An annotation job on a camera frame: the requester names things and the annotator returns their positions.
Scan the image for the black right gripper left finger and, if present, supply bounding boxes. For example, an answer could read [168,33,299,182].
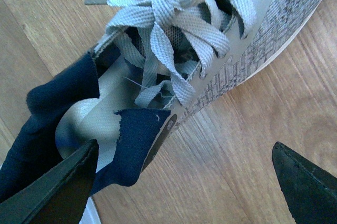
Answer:
[1,140,98,223]

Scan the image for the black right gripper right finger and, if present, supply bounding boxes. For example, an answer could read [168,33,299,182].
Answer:
[272,141,336,223]

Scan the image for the grey knit sneaker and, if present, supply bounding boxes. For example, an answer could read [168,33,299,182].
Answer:
[0,0,337,224]

